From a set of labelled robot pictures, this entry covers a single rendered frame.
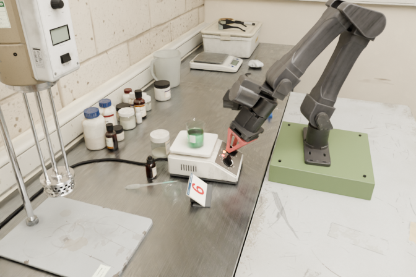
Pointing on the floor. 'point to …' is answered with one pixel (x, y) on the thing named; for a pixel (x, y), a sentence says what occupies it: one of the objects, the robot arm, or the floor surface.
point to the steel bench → (12, 269)
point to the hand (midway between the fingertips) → (232, 148)
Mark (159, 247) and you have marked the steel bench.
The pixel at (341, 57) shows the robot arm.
